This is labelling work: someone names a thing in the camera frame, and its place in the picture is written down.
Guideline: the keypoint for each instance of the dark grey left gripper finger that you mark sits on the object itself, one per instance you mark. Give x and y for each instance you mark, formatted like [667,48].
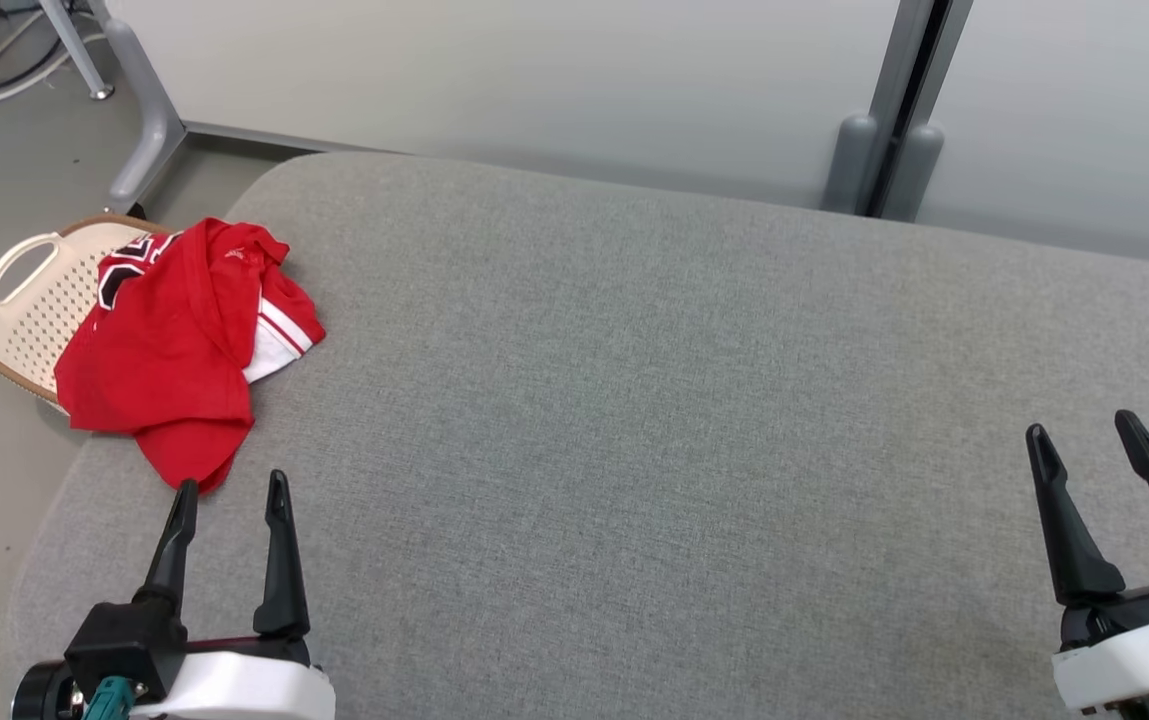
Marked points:
[282,590]
[172,560]

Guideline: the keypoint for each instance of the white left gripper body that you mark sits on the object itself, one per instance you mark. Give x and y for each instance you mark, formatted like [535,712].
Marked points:
[244,685]

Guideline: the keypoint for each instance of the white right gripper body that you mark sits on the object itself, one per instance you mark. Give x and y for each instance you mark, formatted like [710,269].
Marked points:
[1134,660]

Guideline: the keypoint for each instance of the red numbered basketball jersey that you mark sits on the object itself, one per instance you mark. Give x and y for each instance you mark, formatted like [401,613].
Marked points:
[164,350]

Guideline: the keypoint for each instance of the beige perforated laundry basket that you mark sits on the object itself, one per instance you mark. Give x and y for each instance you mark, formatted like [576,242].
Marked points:
[34,320]

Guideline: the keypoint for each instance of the thick grey table leg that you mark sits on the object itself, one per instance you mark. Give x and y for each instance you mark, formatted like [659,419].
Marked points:
[149,130]

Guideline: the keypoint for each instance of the thin grey table leg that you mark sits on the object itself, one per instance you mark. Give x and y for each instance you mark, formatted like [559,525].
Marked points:
[74,50]

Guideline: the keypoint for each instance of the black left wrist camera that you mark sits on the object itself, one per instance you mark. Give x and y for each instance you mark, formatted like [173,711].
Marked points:
[124,645]

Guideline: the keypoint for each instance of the teal left camera connector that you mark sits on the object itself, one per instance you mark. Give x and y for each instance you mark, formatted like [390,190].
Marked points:
[112,700]

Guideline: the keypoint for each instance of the grey partition post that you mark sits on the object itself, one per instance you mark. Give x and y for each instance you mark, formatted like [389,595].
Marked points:
[869,120]
[919,150]

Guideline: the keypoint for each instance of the grey partition base rail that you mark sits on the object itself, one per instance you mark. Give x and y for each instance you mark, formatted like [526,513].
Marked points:
[264,135]

